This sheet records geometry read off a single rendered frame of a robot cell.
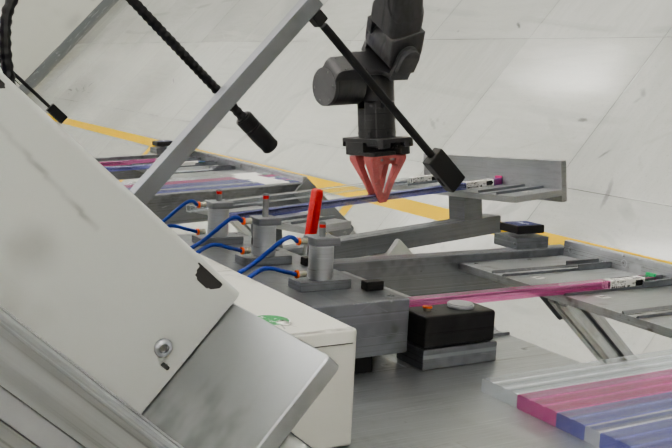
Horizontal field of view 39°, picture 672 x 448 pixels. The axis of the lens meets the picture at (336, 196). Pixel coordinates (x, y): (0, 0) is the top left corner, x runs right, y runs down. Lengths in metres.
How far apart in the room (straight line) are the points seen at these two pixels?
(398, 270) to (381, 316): 0.45
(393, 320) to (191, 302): 0.36
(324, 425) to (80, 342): 0.23
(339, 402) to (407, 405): 0.11
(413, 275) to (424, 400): 0.53
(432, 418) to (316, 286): 0.17
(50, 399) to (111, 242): 0.16
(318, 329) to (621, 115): 2.31
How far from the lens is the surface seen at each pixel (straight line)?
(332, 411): 0.64
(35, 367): 0.30
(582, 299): 1.14
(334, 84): 1.37
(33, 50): 8.64
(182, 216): 1.93
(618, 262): 1.35
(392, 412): 0.72
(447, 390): 0.78
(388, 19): 1.36
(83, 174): 0.45
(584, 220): 2.62
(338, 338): 0.62
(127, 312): 0.46
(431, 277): 1.28
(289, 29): 0.86
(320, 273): 0.82
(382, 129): 1.43
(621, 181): 2.66
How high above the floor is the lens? 1.61
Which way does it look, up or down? 27 degrees down
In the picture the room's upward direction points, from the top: 43 degrees counter-clockwise
